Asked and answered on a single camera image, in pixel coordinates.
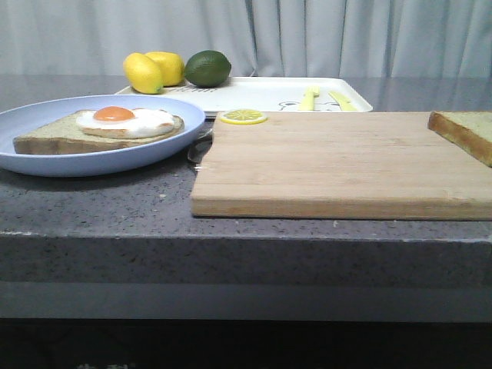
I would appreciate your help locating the yellow lemon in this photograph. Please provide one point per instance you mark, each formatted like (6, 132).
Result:
(172, 66)
(143, 74)

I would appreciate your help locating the yellow plastic fork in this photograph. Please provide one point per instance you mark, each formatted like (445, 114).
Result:
(307, 102)

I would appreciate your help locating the bread slice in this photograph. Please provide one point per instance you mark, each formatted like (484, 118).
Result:
(469, 130)
(79, 133)

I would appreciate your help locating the white curtain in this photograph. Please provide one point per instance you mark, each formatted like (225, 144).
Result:
(362, 39)

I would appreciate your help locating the front yellow lemon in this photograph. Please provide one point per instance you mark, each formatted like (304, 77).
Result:
(143, 74)

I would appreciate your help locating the green lime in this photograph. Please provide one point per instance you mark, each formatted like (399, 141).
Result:
(208, 69)

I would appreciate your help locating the wooden cutting board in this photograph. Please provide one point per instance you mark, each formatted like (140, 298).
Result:
(350, 165)

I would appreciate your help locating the white rectangular tray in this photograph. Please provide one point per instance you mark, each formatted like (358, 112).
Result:
(265, 94)

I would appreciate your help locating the fried egg toy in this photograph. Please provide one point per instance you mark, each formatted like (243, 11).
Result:
(123, 123)

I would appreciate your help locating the rear yellow lemon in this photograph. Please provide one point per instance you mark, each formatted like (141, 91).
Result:
(172, 66)

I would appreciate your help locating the light blue round plate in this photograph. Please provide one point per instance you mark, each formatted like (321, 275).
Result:
(18, 121)

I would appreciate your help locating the lemon slice toy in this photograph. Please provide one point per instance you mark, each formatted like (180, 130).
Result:
(243, 116)

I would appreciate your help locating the yellow plastic knife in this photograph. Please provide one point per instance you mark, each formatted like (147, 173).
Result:
(343, 101)

